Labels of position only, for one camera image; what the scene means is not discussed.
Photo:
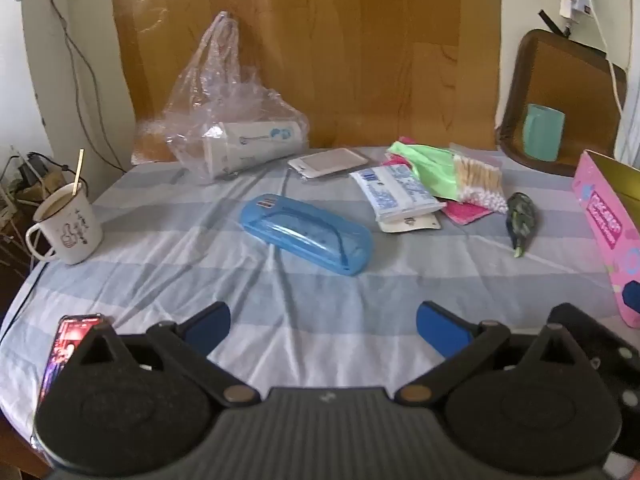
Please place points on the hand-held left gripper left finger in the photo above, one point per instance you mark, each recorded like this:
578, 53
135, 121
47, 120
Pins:
212, 327

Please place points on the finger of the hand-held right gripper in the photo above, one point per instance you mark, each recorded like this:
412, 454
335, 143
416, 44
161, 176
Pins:
607, 355

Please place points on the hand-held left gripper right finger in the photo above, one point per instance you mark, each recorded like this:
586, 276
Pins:
437, 327

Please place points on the pink cloth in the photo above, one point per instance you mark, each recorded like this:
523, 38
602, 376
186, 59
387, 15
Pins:
467, 212

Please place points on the pink cardboard box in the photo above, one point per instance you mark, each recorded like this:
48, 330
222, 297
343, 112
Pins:
602, 215

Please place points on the green cloth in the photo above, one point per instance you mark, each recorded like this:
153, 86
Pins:
430, 162

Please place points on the striped blue white bedsheet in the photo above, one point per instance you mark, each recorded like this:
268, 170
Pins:
200, 270

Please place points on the blue plastic case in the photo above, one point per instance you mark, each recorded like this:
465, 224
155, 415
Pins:
305, 232

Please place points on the green correction tape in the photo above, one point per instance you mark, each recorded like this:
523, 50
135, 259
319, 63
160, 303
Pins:
521, 215

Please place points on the white blue tissue pack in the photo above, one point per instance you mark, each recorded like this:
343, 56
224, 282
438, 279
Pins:
395, 191

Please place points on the smartphone with red screen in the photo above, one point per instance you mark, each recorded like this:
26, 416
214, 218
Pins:
62, 345

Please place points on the bag of cotton swabs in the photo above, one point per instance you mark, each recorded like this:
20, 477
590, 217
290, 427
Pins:
480, 177

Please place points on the white enamel mug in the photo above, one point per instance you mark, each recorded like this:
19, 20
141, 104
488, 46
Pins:
70, 232

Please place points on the packaged white phone case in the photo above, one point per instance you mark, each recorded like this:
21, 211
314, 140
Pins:
327, 161

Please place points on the gold stirring stick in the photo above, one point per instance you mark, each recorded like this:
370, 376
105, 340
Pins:
78, 170

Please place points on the teal cup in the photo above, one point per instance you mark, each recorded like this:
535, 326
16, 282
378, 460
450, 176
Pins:
544, 132

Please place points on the clear plastic bag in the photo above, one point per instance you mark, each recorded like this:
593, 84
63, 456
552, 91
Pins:
210, 100

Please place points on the black power adapter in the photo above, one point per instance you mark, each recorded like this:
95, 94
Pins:
36, 164

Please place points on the brown wooden board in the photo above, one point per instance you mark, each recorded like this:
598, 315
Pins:
350, 50

